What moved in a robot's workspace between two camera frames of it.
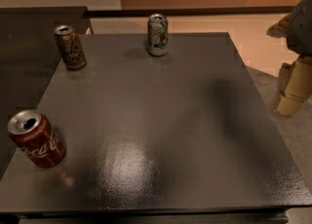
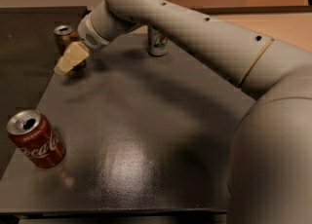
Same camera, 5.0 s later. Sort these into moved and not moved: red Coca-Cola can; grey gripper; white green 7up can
Moved: grey gripper
Not moved: white green 7up can; red Coca-Cola can
